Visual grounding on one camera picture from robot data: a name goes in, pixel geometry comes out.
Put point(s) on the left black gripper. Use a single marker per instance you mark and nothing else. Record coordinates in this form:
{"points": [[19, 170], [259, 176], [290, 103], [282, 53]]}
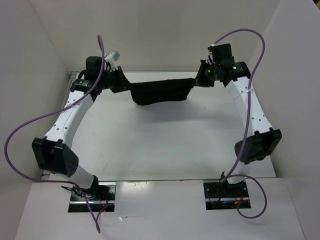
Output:
{"points": [[123, 84]]}

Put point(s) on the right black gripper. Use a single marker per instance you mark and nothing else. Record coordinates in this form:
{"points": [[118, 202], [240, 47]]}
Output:
{"points": [[200, 80]]}

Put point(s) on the black skirt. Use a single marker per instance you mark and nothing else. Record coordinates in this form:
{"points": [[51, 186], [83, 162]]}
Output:
{"points": [[171, 90]]}

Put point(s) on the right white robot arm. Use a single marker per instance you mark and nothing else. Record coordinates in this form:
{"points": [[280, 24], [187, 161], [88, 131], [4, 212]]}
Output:
{"points": [[260, 138]]}

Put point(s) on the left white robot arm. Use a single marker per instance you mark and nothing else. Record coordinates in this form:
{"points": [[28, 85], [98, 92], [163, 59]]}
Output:
{"points": [[53, 152]]}

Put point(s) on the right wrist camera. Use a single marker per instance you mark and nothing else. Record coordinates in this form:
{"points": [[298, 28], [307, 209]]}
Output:
{"points": [[219, 53]]}

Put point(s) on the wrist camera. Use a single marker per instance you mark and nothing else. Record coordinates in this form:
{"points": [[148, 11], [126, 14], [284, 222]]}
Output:
{"points": [[93, 63], [219, 53]]}

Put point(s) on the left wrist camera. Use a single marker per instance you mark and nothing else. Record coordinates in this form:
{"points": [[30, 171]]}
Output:
{"points": [[93, 63]]}

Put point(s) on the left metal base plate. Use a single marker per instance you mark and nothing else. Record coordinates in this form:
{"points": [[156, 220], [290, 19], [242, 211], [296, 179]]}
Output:
{"points": [[103, 201]]}

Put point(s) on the metal base plate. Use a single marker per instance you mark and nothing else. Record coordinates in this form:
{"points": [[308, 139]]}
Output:
{"points": [[103, 201], [225, 196]]}

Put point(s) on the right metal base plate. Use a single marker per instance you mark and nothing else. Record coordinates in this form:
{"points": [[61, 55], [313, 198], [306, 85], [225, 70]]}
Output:
{"points": [[225, 196]]}

